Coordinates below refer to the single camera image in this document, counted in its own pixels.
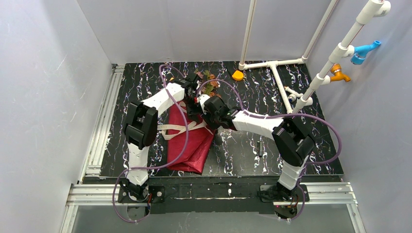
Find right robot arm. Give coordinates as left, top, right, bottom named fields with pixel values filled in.
left=197, top=95, right=315, bottom=200

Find black comb strip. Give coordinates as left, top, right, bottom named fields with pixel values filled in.
left=256, top=141, right=264, bottom=157

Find orange plastic piece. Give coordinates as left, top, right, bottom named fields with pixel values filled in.
left=231, top=70, right=244, bottom=81

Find beige ribbon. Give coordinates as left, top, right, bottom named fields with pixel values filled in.
left=157, top=120, right=214, bottom=140

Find blue plastic tap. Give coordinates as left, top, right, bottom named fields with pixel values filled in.
left=350, top=40, right=381, bottom=65

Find maroon wrapping paper sheet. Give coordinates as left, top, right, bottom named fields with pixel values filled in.
left=166, top=105, right=215, bottom=174

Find orange fake flower stem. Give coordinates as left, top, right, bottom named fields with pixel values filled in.
left=201, top=70, right=221, bottom=97

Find white PVC pipe frame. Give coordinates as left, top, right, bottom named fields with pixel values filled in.
left=238, top=0, right=393, bottom=115

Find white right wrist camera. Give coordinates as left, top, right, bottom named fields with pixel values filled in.
left=195, top=94, right=210, bottom=114

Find pink fake flower stem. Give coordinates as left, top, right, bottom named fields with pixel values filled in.
left=195, top=69, right=204, bottom=80

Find aluminium frame rail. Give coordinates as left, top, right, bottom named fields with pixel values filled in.
left=60, top=65, right=125, bottom=233

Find white pipe valve fitting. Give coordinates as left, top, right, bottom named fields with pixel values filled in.
left=284, top=86, right=303, bottom=102

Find orange plastic tap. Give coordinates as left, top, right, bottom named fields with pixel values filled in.
left=330, top=64, right=351, bottom=82

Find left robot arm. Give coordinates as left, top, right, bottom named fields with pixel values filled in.
left=121, top=74, right=201, bottom=201

